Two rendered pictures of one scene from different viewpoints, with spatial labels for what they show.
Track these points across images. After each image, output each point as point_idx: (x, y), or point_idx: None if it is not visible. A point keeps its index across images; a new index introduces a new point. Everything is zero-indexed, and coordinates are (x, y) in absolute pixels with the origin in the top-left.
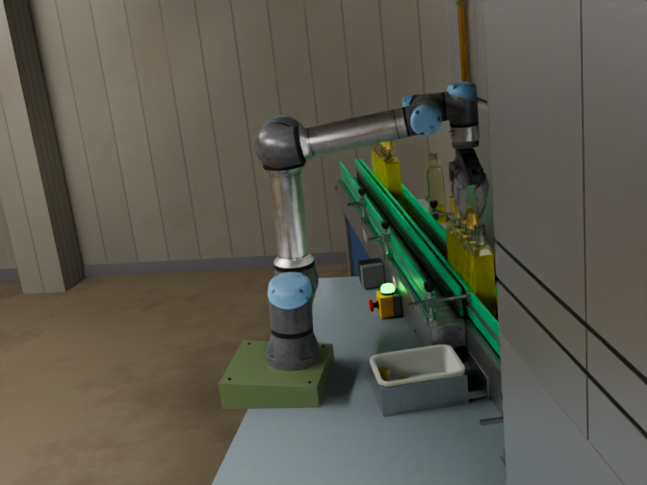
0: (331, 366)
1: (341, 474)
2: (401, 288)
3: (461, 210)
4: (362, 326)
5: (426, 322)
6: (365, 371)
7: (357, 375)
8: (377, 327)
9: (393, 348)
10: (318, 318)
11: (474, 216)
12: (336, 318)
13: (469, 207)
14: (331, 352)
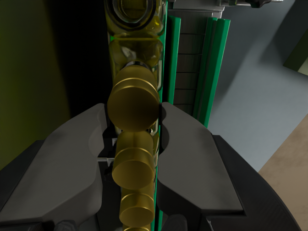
0: (296, 49)
1: None
2: None
3: (184, 113)
4: (225, 127)
5: None
6: (268, 29)
7: (280, 23)
8: (213, 121)
9: (220, 73)
10: (250, 154)
11: (132, 82)
12: (237, 150)
13: (124, 168)
14: (299, 60)
